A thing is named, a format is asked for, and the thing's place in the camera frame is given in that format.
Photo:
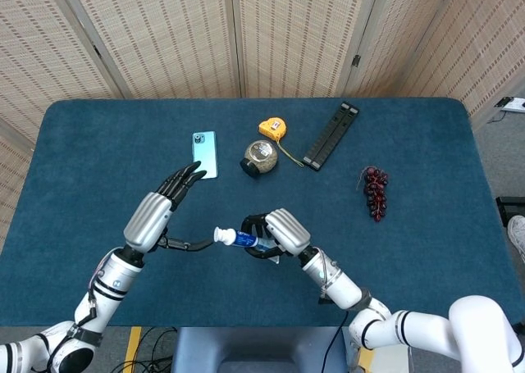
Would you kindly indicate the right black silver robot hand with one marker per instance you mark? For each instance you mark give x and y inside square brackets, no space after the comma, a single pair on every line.
[287,229]

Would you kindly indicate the white sneaker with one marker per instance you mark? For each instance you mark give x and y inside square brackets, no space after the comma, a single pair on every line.
[517,235]

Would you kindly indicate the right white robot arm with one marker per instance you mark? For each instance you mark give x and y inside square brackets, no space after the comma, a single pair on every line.
[336,280]

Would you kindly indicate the blue white toothpaste tube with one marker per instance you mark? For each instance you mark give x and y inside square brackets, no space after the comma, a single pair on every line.
[246,239]

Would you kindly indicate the woven folding screen panel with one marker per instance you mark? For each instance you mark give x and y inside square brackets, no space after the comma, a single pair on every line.
[451,41]
[299,37]
[156,37]
[28,53]

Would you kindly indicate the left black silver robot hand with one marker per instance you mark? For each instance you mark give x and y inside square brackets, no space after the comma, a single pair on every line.
[147,221]

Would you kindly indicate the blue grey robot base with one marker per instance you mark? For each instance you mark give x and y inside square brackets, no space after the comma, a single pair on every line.
[258,348]

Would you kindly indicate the white plastic tube cap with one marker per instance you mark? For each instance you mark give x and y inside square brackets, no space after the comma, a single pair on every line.
[221,235]

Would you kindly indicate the yellow white cardboard box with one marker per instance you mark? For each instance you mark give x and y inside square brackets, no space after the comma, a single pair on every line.
[393,360]

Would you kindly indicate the black screen hinge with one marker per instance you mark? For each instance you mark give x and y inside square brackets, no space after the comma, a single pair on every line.
[356,60]
[97,51]

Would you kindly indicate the glass jar with black lid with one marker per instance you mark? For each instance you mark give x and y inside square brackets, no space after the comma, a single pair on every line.
[262,156]

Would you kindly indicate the light blue smartphone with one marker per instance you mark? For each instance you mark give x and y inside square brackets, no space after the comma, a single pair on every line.
[204,147]

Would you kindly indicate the black box on floor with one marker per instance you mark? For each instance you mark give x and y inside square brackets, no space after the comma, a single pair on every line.
[510,209]

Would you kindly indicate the dark red grape bunch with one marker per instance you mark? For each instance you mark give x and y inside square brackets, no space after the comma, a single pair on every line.
[375,190]

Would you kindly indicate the black folding stand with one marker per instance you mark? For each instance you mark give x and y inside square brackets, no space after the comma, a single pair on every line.
[330,137]

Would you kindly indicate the yellow tape measure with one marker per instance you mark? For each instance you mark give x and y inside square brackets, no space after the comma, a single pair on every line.
[271,128]

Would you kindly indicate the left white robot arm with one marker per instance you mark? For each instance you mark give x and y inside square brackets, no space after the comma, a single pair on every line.
[110,283]

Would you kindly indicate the white power strip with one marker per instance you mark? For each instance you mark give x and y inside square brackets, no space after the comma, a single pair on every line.
[512,104]

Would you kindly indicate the blue felt table mat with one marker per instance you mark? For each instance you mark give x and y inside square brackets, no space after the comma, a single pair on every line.
[82,184]

